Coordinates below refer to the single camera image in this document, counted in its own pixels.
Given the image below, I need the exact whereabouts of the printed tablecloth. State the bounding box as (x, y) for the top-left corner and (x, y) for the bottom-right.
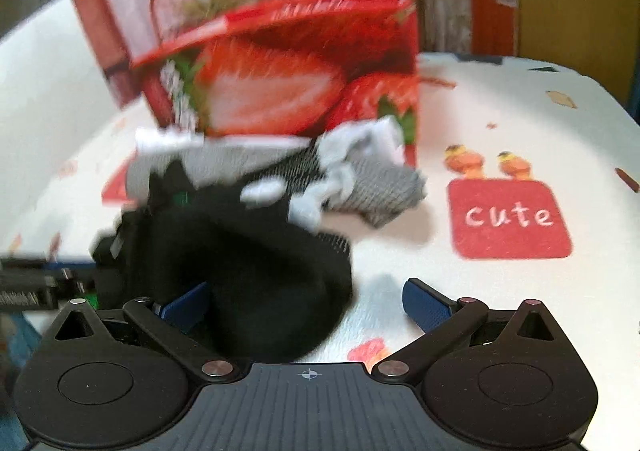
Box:
(10, 53), (640, 367)

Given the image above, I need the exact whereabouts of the grey knit sock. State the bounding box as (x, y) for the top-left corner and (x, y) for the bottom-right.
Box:
(125, 128), (428, 229)

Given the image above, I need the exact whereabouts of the white marble board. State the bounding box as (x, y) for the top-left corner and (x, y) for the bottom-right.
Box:
(0, 0), (146, 232)

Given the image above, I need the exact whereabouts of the white sock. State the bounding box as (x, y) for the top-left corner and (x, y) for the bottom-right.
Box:
(317, 115), (406, 166)

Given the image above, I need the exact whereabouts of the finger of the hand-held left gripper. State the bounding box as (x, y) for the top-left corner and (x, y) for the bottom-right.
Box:
(0, 255), (98, 283)

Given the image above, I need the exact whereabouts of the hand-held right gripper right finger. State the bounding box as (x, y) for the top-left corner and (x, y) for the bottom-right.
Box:
(372, 278), (563, 384)

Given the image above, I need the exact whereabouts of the black sock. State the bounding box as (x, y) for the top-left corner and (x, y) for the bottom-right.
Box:
(92, 161), (357, 364)

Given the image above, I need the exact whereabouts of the red strawberry cardboard box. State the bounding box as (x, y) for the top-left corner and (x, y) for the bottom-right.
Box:
(131, 0), (421, 169)

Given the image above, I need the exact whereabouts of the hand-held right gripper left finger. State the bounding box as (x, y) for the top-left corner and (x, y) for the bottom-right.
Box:
(52, 280), (240, 384)

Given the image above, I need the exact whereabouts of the printed wall tapestry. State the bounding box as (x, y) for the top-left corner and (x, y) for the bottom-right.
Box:
(62, 0), (518, 106)

